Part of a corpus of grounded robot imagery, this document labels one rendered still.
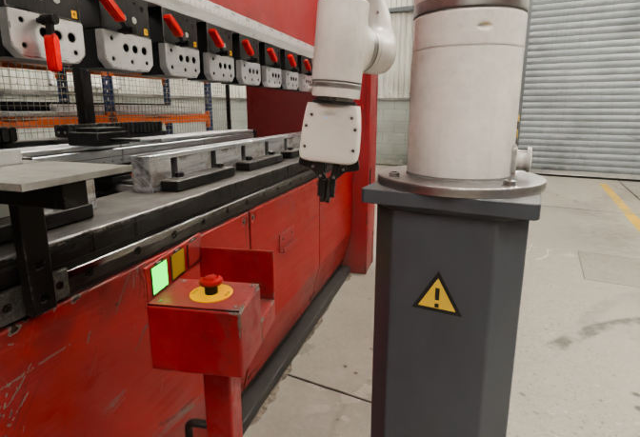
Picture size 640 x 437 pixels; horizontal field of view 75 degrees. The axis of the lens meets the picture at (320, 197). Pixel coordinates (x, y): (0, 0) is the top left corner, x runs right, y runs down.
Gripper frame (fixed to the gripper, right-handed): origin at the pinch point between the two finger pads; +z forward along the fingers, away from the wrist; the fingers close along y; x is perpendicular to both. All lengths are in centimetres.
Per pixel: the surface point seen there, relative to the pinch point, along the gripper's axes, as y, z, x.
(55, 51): -50, -20, -3
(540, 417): 76, 88, 69
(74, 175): -31.3, -2.6, -22.6
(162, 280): -25.2, 16.6, -10.9
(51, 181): -31.8, -2.3, -25.9
